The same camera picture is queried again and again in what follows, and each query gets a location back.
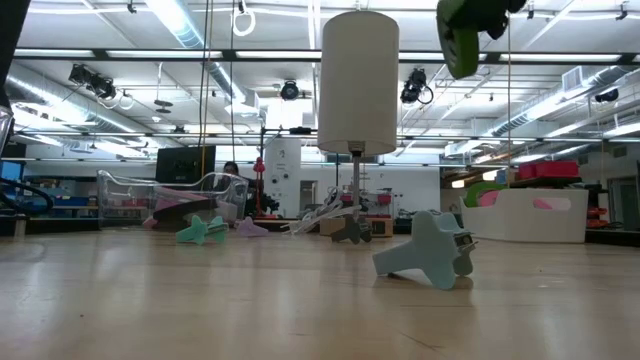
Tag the white shade table lamp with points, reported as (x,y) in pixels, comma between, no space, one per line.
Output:
(357,80)

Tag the clear plastic bin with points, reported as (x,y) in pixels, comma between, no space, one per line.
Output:
(125,200)

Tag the black ceiling camera cluster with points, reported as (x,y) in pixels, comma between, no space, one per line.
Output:
(100,86)

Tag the white plastic bin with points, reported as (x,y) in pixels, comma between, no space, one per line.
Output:
(505,222)

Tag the red stand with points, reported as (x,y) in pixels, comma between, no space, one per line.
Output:
(258,167)

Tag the black monitor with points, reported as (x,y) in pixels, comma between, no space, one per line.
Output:
(185,165)

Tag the black background robot arm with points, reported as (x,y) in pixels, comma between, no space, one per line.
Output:
(265,205)

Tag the black stapler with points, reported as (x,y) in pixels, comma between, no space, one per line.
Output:
(185,207)

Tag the teal staple remover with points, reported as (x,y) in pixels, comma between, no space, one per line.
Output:
(197,231)

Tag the light blue staple remover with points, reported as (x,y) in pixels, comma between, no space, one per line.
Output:
(425,250)

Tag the person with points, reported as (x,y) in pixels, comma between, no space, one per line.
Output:
(231,167)

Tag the pale lilac staple remover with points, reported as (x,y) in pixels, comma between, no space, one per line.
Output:
(249,229)

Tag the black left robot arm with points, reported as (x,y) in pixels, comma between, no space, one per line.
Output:
(12,40)

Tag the black ceiling spotlight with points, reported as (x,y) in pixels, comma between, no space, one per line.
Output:
(289,90)
(415,85)

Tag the red storage bins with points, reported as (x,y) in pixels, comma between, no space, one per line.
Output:
(550,170)

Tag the black overhead frame crossbar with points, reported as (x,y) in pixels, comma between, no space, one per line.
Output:
(229,55)

